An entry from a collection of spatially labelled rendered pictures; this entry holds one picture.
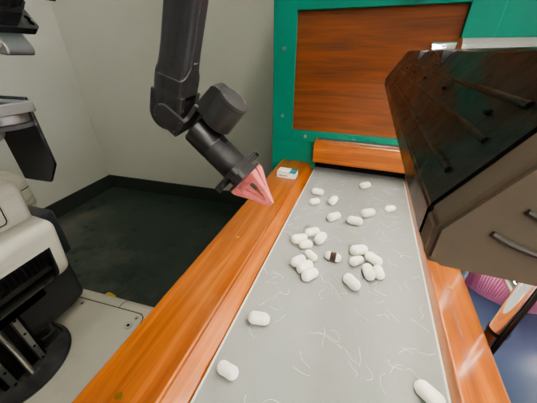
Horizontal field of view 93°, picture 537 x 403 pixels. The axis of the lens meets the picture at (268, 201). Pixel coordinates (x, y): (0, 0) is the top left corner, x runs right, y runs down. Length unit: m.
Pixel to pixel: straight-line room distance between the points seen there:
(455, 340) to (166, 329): 0.41
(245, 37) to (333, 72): 1.01
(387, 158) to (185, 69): 0.62
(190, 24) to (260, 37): 1.34
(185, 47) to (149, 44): 1.68
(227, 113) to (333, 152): 0.48
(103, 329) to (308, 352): 0.85
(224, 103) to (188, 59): 0.08
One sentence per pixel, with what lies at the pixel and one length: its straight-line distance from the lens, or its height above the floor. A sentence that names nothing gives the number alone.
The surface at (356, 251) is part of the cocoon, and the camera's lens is 0.57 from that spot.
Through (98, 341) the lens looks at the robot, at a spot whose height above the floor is 0.28.
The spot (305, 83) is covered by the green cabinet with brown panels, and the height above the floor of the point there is 1.02.
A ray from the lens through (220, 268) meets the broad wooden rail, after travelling 0.50.
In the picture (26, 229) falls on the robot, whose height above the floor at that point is 0.80.
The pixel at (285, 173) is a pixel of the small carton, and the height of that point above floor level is 0.78.
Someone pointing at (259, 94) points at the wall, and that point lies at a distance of 1.81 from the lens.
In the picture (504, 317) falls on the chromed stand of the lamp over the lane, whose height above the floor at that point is 0.81.
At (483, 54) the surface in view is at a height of 1.11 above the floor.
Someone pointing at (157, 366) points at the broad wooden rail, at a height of 0.77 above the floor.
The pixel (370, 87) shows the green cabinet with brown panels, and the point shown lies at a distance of 0.89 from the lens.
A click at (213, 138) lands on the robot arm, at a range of 0.49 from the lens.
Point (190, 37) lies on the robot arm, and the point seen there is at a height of 1.13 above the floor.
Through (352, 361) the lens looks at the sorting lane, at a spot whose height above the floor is 0.74.
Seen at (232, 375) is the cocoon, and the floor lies 0.75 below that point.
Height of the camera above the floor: 1.11
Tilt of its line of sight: 30 degrees down
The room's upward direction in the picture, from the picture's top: straight up
